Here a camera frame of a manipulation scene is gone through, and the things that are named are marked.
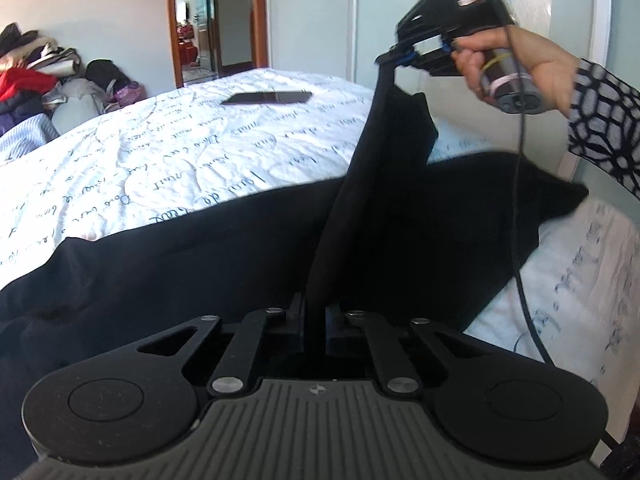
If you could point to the red jacket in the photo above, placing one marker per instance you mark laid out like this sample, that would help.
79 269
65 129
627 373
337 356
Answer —
25 84

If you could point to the black backpack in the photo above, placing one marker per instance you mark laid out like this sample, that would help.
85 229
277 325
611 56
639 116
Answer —
106 74

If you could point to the white sliding-door wardrobe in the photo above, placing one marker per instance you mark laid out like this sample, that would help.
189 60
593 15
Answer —
350 20

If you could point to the dark smartphone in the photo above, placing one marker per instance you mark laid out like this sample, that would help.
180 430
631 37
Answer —
267 98

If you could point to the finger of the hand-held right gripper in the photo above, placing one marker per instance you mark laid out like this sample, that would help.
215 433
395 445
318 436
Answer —
400 56

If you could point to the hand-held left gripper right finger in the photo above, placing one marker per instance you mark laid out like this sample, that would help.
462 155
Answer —
336 327

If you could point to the white script-printed bed blanket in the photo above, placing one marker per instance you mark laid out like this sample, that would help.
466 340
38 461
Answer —
175 150

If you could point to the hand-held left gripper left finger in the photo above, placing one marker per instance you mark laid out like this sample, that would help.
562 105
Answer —
295 321

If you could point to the grey cloth bundle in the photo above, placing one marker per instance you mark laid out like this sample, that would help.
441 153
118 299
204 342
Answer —
75 105

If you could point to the purple bag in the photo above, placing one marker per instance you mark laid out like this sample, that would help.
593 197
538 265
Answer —
129 94

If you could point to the black pants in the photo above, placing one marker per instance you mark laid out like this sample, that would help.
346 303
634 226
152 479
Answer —
210 270

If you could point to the wooden door frame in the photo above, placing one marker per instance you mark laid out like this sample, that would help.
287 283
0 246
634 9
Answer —
260 15

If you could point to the person's right hand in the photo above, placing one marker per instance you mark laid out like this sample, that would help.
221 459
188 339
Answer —
545 60

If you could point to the person's right forearm patterned sleeve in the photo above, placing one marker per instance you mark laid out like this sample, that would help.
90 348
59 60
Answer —
607 120

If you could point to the pile of clothes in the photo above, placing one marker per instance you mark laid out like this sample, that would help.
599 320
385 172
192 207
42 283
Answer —
35 52

